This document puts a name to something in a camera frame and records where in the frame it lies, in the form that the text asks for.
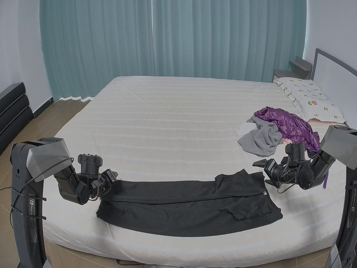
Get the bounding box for bed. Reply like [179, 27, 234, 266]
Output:
[42, 48, 357, 268]

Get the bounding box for white garment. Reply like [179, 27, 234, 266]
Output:
[237, 122, 259, 139]

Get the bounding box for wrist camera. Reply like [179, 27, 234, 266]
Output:
[78, 154, 104, 176]
[284, 142, 308, 162]

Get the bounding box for blue-green curtain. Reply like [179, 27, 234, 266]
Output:
[40, 0, 154, 102]
[152, 0, 308, 82]

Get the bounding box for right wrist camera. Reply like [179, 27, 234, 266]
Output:
[284, 142, 308, 162]

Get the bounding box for white printed pillow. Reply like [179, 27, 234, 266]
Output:
[273, 77, 347, 122]

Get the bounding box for grey garment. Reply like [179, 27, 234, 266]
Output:
[238, 117, 284, 157]

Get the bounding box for black chest of drawers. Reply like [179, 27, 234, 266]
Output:
[0, 82, 36, 156]

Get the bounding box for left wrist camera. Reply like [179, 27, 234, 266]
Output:
[78, 154, 104, 176]

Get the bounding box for purple satin garment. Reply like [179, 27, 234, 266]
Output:
[255, 107, 331, 190]

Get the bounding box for grey bedside table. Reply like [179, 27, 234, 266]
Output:
[273, 56, 313, 82]

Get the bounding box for black cable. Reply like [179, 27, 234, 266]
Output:
[11, 157, 75, 199]

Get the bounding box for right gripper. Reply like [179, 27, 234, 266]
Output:
[252, 157, 288, 190]

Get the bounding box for black garment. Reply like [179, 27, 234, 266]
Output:
[96, 169, 283, 237]

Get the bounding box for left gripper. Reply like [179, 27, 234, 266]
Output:
[98, 169, 120, 191]

